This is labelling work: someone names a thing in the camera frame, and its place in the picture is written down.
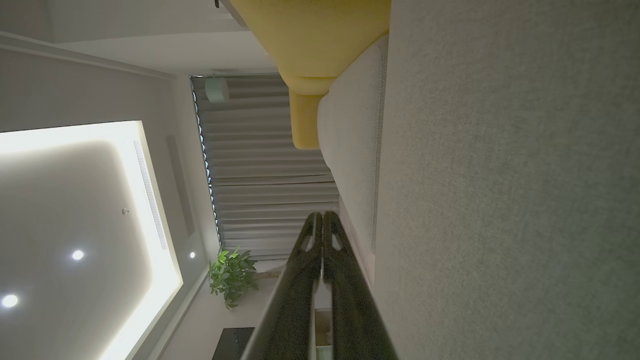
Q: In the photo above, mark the yellow sofa backrest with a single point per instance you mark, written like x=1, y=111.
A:
x=310, y=40

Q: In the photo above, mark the grey pleated curtain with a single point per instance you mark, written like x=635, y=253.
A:
x=260, y=165

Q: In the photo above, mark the round white wall device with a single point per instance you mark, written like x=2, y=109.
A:
x=216, y=90

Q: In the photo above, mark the grey sofa seat cushion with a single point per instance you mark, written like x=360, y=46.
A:
x=350, y=150

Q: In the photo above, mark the black wall television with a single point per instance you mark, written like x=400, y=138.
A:
x=232, y=345

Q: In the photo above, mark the green potted plant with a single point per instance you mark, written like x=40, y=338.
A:
x=230, y=275

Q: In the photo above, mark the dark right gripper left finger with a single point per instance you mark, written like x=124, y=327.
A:
x=292, y=310

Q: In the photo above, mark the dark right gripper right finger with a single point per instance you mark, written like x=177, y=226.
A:
x=350, y=310

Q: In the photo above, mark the large grey sofa ottoman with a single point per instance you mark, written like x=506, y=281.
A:
x=500, y=200

